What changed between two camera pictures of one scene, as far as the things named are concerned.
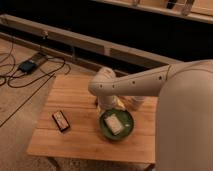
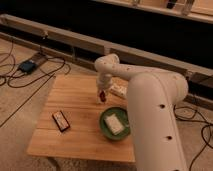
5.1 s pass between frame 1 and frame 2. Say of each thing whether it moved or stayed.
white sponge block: stayed
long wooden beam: stayed
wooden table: stayed
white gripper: moved
